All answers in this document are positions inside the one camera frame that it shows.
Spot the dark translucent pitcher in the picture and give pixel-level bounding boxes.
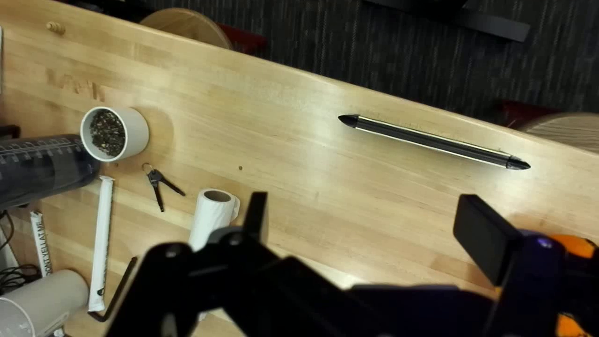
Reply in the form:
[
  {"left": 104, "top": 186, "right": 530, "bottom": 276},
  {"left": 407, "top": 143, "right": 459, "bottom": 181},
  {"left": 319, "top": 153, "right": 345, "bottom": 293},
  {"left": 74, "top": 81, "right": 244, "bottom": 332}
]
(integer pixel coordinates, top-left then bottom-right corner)
[{"left": 0, "top": 136, "right": 100, "bottom": 212}]

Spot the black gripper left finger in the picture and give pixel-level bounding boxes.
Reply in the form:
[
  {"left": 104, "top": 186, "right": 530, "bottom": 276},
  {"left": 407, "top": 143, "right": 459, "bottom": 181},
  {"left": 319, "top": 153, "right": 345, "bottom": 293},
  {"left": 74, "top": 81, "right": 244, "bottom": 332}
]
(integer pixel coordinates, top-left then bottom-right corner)
[{"left": 107, "top": 192, "right": 351, "bottom": 337}]

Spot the paper towel roll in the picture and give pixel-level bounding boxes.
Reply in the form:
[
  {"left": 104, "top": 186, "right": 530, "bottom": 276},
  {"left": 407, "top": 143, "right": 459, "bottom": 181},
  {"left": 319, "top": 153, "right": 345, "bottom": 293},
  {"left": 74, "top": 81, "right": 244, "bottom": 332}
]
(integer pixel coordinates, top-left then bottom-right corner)
[{"left": 188, "top": 190, "right": 240, "bottom": 252}]

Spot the white flat stick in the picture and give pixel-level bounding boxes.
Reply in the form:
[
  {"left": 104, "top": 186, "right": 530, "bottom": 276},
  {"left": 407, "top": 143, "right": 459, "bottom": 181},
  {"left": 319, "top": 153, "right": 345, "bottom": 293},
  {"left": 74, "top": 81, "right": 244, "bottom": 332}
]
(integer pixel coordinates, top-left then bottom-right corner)
[{"left": 89, "top": 177, "right": 115, "bottom": 314}]

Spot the white cylinder roll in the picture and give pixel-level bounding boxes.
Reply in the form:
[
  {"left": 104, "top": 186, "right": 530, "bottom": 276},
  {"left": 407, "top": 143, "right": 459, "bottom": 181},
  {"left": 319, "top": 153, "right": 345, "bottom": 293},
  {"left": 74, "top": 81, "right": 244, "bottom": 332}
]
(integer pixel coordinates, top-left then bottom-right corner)
[{"left": 0, "top": 271, "right": 89, "bottom": 337}]

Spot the round wooden stool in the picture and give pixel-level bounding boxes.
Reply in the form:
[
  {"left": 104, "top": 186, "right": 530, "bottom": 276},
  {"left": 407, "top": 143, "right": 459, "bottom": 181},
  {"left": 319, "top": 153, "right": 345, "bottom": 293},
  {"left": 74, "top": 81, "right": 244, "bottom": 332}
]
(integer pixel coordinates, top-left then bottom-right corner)
[{"left": 141, "top": 8, "right": 233, "bottom": 50}]

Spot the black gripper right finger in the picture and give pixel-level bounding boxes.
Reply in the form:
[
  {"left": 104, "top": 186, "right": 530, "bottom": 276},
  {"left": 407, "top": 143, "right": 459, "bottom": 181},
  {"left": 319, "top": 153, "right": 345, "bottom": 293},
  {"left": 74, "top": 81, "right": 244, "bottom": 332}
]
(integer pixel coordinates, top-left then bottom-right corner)
[{"left": 454, "top": 196, "right": 599, "bottom": 337}]

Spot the white cup with dark contents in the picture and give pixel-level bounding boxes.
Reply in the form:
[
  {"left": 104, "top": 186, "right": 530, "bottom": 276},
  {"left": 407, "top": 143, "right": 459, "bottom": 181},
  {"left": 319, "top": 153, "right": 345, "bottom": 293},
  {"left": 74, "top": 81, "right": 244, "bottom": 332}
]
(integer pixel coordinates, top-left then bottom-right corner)
[{"left": 81, "top": 108, "right": 150, "bottom": 164}]

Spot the black spirit level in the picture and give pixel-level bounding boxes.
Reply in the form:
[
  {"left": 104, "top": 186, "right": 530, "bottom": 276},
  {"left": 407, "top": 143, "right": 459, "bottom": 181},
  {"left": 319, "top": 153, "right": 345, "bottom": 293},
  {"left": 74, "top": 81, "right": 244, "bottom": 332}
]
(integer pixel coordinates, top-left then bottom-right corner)
[{"left": 340, "top": 115, "right": 530, "bottom": 171}]

